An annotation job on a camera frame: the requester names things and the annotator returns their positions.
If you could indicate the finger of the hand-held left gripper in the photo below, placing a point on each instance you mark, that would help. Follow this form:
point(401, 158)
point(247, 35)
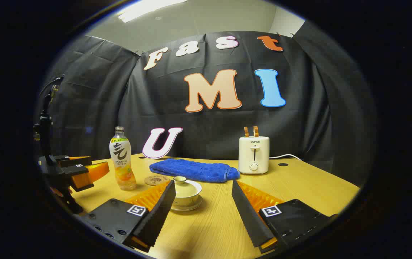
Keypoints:
point(80, 162)
point(90, 174)

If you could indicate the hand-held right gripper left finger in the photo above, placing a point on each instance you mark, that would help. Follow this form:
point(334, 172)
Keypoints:
point(159, 212)

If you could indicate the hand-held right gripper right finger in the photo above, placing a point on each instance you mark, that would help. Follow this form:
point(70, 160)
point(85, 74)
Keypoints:
point(249, 216)

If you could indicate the cream ceramic teacup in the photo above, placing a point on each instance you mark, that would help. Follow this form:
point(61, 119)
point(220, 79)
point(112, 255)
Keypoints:
point(188, 201)

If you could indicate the round brown coaster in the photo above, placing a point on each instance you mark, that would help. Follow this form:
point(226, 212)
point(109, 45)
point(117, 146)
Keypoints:
point(155, 180)

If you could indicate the labelled plastic water bottle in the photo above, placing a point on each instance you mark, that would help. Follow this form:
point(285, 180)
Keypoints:
point(121, 154)

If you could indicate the cream ceramic saucer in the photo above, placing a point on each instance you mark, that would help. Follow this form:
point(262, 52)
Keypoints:
point(195, 207)

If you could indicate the blue towel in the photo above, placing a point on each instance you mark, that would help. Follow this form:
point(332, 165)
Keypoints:
point(191, 169)

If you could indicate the black backdrop cloth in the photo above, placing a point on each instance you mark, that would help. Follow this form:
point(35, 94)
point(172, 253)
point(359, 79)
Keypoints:
point(101, 108)

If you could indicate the cream toaster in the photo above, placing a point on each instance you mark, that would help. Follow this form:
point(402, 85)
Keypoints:
point(252, 154)

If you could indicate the toast bread slice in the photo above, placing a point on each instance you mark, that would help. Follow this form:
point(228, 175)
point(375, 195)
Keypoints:
point(256, 131)
point(246, 132)

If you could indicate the ceiling light panel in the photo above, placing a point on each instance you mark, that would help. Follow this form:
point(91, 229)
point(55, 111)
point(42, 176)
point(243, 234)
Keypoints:
point(144, 7)

